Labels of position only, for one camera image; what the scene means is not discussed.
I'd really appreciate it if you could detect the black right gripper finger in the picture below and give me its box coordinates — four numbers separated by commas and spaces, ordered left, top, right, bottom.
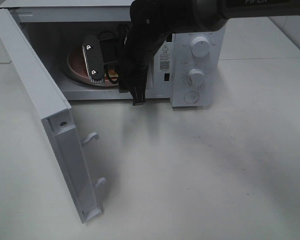
131, 84, 146, 106

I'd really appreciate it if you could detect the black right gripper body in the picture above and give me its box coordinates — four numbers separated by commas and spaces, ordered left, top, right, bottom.
118, 22, 170, 93

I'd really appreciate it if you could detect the round white door button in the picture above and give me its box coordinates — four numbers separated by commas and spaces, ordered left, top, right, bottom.
184, 91, 199, 104

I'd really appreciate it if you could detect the white microwave knob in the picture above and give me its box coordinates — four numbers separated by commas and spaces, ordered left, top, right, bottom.
190, 35, 211, 58
187, 68, 205, 87

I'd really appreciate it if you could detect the pink round plate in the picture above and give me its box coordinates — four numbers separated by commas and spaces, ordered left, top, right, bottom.
66, 46, 118, 88

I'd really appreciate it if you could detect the white microwave door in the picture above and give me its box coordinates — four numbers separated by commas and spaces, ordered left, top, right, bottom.
0, 9, 106, 223

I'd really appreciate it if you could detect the white bread sandwich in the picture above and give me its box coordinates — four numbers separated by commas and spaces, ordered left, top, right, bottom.
108, 69, 118, 79

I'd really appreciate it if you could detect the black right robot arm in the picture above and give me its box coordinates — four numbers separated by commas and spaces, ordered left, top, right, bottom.
118, 0, 300, 106

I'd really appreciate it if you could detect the white warning label sticker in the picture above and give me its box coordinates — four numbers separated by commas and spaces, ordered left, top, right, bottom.
158, 44, 171, 72

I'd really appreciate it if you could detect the white microwave oven body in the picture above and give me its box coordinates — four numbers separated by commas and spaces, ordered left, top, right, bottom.
0, 0, 225, 107

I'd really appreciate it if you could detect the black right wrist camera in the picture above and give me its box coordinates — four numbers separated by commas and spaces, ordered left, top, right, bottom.
82, 34, 119, 80

